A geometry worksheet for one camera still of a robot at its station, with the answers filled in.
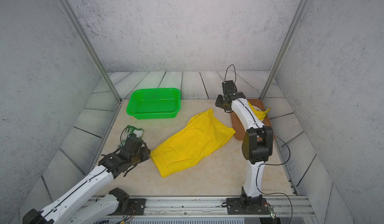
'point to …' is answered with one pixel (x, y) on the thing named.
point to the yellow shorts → (204, 132)
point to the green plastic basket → (152, 103)
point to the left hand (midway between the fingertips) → (150, 152)
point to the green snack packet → (128, 130)
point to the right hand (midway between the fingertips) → (219, 102)
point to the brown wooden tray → (239, 129)
